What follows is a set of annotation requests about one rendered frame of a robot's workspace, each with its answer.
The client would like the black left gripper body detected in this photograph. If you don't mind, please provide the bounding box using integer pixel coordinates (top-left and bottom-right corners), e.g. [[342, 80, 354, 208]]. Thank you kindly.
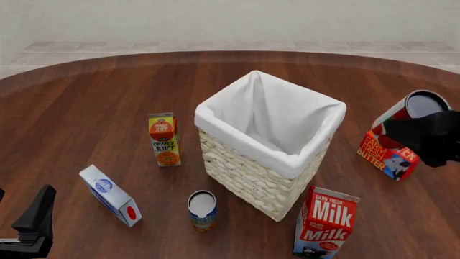
[[0, 231, 54, 259]]

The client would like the red and white milk carton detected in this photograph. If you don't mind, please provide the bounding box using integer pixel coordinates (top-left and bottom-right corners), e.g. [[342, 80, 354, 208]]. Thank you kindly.
[[293, 185, 361, 259]]

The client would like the white box with blue print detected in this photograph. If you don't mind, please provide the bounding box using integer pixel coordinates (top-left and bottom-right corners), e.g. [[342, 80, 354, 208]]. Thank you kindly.
[[78, 164, 143, 229]]

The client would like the orange juice carton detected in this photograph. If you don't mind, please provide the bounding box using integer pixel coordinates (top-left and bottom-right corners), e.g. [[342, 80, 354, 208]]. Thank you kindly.
[[147, 112, 183, 168]]

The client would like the red butter box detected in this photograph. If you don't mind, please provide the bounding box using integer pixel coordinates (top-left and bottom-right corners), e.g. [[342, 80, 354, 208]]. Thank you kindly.
[[356, 129, 420, 182]]

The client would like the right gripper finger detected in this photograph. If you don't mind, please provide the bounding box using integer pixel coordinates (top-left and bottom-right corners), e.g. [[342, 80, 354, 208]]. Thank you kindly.
[[416, 109, 460, 122], [382, 119, 426, 151]]

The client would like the red tomato sauce tin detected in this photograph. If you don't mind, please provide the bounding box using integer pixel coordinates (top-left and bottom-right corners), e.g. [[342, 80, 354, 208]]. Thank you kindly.
[[371, 90, 452, 151]]

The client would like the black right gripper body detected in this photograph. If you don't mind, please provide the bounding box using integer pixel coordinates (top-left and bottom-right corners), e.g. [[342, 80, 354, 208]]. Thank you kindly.
[[420, 119, 460, 168]]

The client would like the wicker basket with white lining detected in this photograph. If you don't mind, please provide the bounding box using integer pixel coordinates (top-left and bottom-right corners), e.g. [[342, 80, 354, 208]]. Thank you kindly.
[[194, 69, 348, 222]]

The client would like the blue and yellow tin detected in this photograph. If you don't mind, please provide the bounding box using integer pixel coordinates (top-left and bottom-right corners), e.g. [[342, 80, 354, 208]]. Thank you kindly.
[[187, 190, 219, 233]]

